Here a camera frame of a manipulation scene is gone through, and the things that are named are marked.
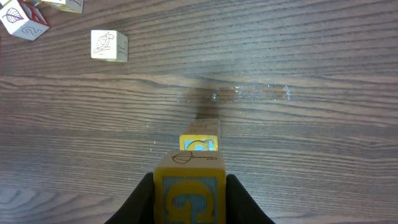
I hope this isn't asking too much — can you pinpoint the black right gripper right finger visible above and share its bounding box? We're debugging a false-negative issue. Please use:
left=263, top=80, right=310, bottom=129
left=226, top=174, right=275, bottom=224

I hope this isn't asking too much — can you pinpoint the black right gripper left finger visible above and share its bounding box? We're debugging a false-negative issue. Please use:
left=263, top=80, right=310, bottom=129
left=104, top=172, right=154, bottom=224

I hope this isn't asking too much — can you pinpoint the wooden block yellow acorn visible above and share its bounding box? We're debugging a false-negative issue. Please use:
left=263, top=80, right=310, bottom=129
left=154, top=151, right=226, bottom=224

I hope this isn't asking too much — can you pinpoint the wooden block yellow top bone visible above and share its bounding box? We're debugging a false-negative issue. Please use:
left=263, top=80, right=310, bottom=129
left=179, top=134, right=219, bottom=151

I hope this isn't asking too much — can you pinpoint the wooden block green R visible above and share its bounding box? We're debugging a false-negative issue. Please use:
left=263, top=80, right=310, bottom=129
left=186, top=119, right=220, bottom=136

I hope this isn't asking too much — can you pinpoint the wooden block yellow letter L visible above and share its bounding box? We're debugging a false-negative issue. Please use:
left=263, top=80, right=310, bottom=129
left=90, top=30, right=129, bottom=62

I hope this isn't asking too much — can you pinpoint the wooden block yellow letter B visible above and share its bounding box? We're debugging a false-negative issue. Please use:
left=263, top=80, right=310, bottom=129
left=42, top=0, right=84, bottom=14

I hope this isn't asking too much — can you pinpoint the wooden block number 2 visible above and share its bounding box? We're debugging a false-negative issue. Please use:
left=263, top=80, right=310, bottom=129
left=1, top=0, right=50, bottom=40

